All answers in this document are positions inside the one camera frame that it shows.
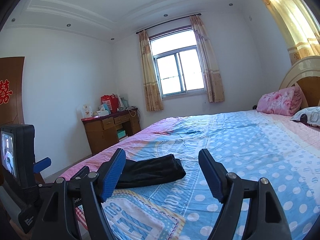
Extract black pants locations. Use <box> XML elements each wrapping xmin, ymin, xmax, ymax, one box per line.
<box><xmin>116</xmin><ymin>154</ymin><xmax>186</xmax><ymax>189</ymax></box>

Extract white pillow with dark dots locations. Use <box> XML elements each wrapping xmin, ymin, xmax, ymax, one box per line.
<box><xmin>291</xmin><ymin>106</ymin><xmax>320</xmax><ymax>127</ymax></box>

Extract tissue box on desk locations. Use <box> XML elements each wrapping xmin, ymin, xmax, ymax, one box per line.
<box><xmin>97</xmin><ymin>110</ymin><xmax>110</xmax><ymax>117</ymax></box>

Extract white floral gift bag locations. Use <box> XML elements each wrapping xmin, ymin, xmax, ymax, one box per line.
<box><xmin>81</xmin><ymin>104</ymin><xmax>93</xmax><ymax>119</ymax></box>

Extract black camera with screen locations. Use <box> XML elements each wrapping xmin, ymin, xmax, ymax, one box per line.
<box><xmin>1</xmin><ymin>124</ymin><xmax>36</xmax><ymax>189</ymax></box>

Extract black curtain rod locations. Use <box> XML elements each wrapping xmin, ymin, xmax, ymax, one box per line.
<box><xmin>136</xmin><ymin>13</ymin><xmax>202</xmax><ymax>35</ymax></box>

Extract beige wooden headboard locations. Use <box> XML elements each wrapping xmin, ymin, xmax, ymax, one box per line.
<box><xmin>279</xmin><ymin>56</ymin><xmax>320</xmax><ymax>108</ymax></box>

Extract pink floral folded quilt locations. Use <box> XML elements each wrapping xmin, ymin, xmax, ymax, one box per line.
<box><xmin>257</xmin><ymin>86</ymin><xmax>303</xmax><ymax>116</ymax></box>

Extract left beige curtain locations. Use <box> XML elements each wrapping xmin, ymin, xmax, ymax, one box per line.
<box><xmin>138</xmin><ymin>30</ymin><xmax>164</xmax><ymax>112</ymax></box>

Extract red gift bag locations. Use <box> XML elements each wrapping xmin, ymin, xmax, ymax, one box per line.
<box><xmin>101</xmin><ymin>94</ymin><xmax>119</xmax><ymax>113</ymax></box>

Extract teal box under desk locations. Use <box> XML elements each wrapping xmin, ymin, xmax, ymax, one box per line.
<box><xmin>117</xmin><ymin>129</ymin><xmax>127</xmax><ymax>140</ymax></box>

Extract blue pink patterned bedsheet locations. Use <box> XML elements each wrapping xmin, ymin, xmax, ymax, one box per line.
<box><xmin>63</xmin><ymin>110</ymin><xmax>319</xmax><ymax>239</ymax></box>

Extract brown door with red emblem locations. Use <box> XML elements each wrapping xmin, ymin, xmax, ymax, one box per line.
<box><xmin>0</xmin><ymin>56</ymin><xmax>24</xmax><ymax>125</ymax></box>

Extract brown wooden desk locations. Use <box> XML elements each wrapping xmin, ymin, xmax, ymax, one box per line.
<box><xmin>81</xmin><ymin>107</ymin><xmax>141</xmax><ymax>155</ymax></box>

